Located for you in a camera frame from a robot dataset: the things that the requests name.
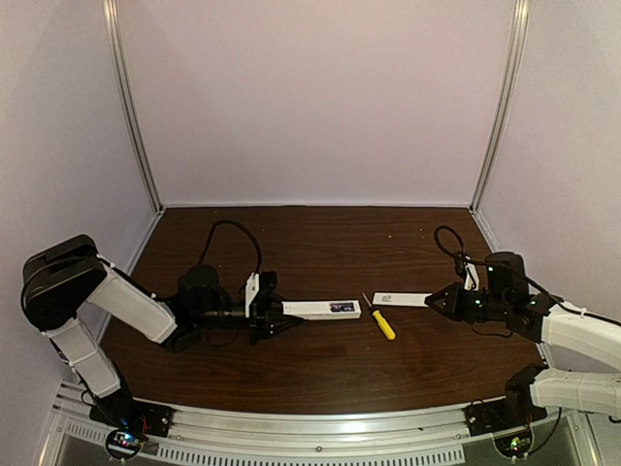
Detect white remote control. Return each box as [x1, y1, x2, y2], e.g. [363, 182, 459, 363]
[282, 300, 361, 320]

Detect yellow handled screwdriver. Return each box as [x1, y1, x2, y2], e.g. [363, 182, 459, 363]
[362, 292, 396, 341]

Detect white battery cover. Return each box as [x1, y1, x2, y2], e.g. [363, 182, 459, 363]
[373, 292, 430, 308]

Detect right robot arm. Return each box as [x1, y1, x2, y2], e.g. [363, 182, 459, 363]
[425, 251, 620, 421]

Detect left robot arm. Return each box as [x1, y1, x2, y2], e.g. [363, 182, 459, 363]
[20, 234, 303, 416]

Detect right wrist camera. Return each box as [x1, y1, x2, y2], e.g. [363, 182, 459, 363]
[455, 261, 480, 291]

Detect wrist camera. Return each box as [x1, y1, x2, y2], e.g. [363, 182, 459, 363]
[455, 261, 480, 291]
[244, 272, 260, 318]

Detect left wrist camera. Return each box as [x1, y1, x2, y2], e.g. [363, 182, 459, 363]
[244, 272, 260, 318]

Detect right black cable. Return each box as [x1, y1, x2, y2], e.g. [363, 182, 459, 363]
[433, 224, 621, 326]

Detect black cable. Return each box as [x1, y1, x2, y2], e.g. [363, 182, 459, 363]
[433, 224, 621, 326]
[201, 220, 264, 281]

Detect left black cable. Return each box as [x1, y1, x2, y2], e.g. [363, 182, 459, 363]
[201, 220, 264, 281]

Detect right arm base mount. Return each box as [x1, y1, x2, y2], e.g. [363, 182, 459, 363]
[462, 365, 562, 462]

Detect front aluminium rail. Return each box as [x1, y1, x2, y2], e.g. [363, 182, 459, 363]
[48, 397, 583, 466]

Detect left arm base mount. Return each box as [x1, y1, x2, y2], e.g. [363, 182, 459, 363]
[84, 375, 174, 464]

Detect right aluminium frame post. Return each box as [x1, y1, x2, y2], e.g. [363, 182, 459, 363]
[470, 0, 531, 214]

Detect aluminium frame post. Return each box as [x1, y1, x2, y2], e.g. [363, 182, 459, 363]
[102, 0, 164, 215]
[470, 0, 531, 214]

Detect left aluminium frame post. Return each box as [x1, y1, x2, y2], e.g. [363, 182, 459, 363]
[102, 0, 164, 215]

